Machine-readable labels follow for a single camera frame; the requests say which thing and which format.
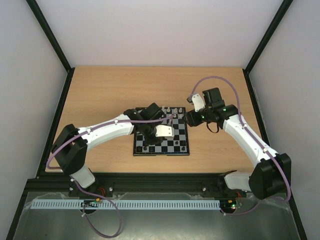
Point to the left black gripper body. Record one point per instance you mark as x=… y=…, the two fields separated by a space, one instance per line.
x=148 y=141

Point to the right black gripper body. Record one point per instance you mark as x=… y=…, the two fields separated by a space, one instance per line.
x=191 y=119

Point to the black white chess board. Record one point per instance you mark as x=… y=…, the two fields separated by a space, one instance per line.
x=172 y=137

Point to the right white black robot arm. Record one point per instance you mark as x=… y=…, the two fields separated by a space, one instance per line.
x=271 y=171

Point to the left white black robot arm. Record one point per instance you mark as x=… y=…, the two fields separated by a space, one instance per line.
x=72 y=144

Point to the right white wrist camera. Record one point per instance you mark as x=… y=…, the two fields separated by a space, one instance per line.
x=196 y=100

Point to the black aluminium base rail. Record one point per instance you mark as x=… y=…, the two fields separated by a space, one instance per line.
x=208 y=185

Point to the light blue slotted cable duct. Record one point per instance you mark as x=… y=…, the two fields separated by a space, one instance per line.
x=77 y=204

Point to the right black frame post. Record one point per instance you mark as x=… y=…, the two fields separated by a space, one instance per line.
x=272 y=27

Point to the black frame post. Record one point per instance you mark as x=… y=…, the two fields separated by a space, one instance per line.
x=41 y=19
x=272 y=27

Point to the left black frame post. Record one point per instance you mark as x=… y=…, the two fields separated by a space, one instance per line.
x=41 y=19

